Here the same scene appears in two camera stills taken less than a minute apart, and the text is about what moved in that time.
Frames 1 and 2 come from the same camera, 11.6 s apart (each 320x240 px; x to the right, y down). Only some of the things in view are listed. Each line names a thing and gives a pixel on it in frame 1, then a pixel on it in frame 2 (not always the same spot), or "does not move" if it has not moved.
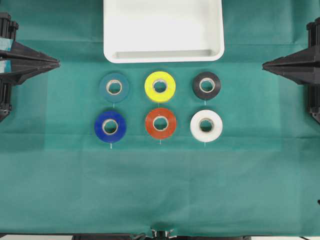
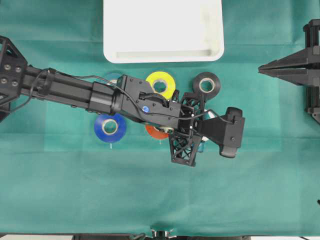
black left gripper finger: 15,75 → 183,144
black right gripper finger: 308,57 does not move
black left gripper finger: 21,55 → 197,101
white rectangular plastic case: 163,31 does not move
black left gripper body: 8,27 → 189,124
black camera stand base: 161,235 does not move
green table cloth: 91,147 does not move
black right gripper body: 313,29 does not move
